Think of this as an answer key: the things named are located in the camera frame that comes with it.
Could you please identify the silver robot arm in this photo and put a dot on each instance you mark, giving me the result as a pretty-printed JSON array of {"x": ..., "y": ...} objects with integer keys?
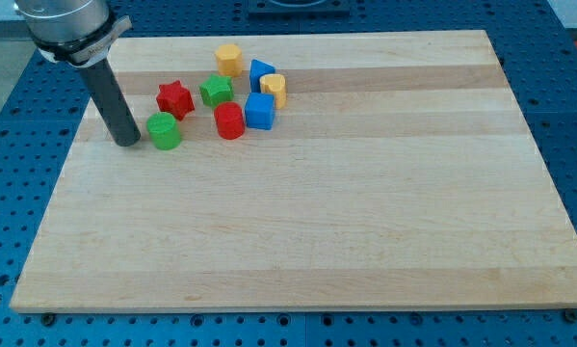
[{"x": 79, "y": 32}]

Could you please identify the green star block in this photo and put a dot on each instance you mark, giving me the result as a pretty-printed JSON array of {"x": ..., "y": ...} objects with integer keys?
[{"x": 215, "y": 90}]

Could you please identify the red star block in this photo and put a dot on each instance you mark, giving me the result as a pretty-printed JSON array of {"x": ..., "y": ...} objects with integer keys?
[{"x": 175, "y": 99}]

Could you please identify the blue cube block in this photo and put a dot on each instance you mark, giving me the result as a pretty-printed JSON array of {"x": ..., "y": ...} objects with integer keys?
[{"x": 260, "y": 111}]

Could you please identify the red cylinder block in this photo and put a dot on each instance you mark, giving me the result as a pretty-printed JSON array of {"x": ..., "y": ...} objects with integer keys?
[{"x": 229, "y": 120}]

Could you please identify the yellow heart block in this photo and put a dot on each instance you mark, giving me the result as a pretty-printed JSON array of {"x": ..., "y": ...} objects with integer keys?
[{"x": 275, "y": 84}]

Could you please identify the blue triangular block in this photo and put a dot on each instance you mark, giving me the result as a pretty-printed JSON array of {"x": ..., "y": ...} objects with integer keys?
[{"x": 258, "y": 69}]

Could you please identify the light wooden board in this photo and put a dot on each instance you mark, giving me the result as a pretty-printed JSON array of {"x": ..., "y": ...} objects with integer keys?
[{"x": 400, "y": 175}]

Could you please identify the green cylinder block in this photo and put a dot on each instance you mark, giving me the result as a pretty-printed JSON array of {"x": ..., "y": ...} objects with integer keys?
[{"x": 163, "y": 131}]

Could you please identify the yellow hexagon block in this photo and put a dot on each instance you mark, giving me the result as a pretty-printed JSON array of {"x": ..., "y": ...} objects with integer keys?
[{"x": 229, "y": 59}]

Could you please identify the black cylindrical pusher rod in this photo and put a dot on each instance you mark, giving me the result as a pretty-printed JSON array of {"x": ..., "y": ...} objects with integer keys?
[{"x": 110, "y": 102}]

